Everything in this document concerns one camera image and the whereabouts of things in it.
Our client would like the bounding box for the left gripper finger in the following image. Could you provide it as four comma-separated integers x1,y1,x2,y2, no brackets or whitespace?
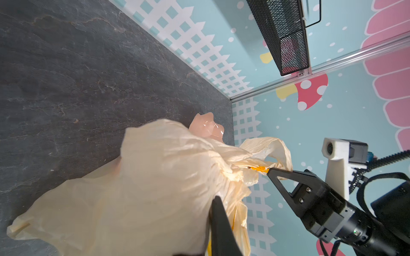
210,196,242,256

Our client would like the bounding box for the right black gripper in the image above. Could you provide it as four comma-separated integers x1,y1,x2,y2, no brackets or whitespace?
268,168,410,256

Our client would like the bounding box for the translucent cream plastic bag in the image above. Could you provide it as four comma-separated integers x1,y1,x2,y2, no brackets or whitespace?
7,119,293,256

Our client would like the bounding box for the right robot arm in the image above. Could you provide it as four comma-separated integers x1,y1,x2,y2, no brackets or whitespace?
268,168,410,256

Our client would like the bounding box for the pink flower-shaped fruit plate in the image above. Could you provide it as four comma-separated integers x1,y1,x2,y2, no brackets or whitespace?
189,112,225,143

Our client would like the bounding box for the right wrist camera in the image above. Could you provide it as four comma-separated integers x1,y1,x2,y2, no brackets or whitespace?
322,138,368,201

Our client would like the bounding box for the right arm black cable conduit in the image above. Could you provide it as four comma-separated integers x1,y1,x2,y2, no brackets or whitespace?
347,150,410,196

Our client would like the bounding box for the black mesh wall basket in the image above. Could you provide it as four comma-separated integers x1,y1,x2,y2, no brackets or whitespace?
247,1,322,77

